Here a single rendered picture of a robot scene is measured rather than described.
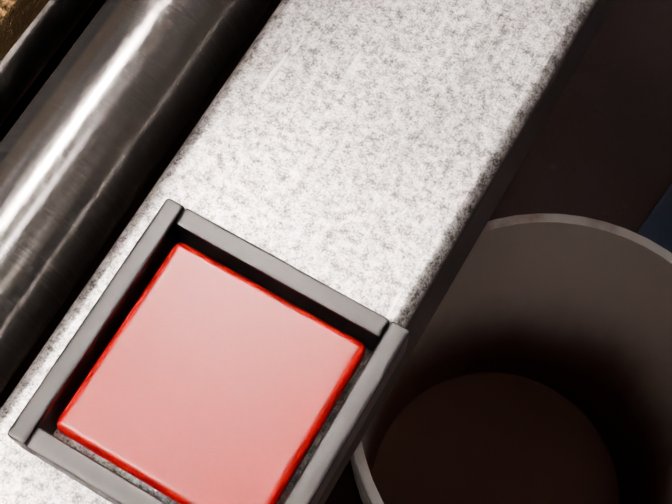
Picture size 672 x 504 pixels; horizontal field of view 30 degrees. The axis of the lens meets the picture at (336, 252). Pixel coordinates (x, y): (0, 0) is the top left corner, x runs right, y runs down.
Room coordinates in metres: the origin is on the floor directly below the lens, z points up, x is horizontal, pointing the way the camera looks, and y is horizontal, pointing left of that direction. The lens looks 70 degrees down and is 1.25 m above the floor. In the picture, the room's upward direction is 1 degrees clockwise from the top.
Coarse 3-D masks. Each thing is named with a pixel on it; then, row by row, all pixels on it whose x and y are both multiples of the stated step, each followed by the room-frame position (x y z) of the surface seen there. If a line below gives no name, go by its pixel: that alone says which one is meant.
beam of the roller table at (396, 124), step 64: (320, 0) 0.20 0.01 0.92; (384, 0) 0.21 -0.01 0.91; (448, 0) 0.21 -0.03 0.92; (512, 0) 0.21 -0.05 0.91; (576, 0) 0.21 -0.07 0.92; (256, 64) 0.18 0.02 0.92; (320, 64) 0.18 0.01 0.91; (384, 64) 0.18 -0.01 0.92; (448, 64) 0.18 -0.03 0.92; (512, 64) 0.18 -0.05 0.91; (576, 64) 0.21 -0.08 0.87; (256, 128) 0.16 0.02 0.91; (320, 128) 0.16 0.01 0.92; (384, 128) 0.16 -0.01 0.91; (448, 128) 0.16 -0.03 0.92; (512, 128) 0.16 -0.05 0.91; (192, 192) 0.14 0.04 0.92; (256, 192) 0.14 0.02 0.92; (320, 192) 0.14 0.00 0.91; (384, 192) 0.14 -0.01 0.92; (448, 192) 0.14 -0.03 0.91; (320, 256) 0.12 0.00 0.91; (384, 256) 0.12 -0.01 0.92; (448, 256) 0.12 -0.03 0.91; (64, 320) 0.10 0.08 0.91; (0, 448) 0.07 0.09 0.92
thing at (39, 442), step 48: (144, 240) 0.12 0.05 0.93; (192, 240) 0.12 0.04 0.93; (240, 240) 0.12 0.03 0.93; (144, 288) 0.11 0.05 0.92; (288, 288) 0.11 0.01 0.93; (96, 336) 0.09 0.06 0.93; (384, 336) 0.09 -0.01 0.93; (48, 384) 0.08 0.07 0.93; (384, 384) 0.08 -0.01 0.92; (48, 432) 0.07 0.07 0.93; (336, 432) 0.07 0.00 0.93; (96, 480) 0.05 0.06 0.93
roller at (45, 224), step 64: (128, 0) 0.20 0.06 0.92; (192, 0) 0.20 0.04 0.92; (256, 0) 0.21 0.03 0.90; (64, 64) 0.18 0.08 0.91; (128, 64) 0.18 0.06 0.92; (192, 64) 0.18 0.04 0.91; (64, 128) 0.16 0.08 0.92; (128, 128) 0.16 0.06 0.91; (0, 192) 0.14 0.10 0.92; (64, 192) 0.14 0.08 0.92; (128, 192) 0.15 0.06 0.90; (0, 256) 0.12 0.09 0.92; (64, 256) 0.12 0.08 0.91; (0, 320) 0.10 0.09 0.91; (0, 384) 0.09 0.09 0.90
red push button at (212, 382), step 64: (192, 256) 0.12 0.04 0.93; (128, 320) 0.10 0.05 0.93; (192, 320) 0.10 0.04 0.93; (256, 320) 0.10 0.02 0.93; (320, 320) 0.10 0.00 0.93; (128, 384) 0.08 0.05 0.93; (192, 384) 0.08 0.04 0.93; (256, 384) 0.08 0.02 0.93; (320, 384) 0.08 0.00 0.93; (128, 448) 0.06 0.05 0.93; (192, 448) 0.06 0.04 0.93; (256, 448) 0.06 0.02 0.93
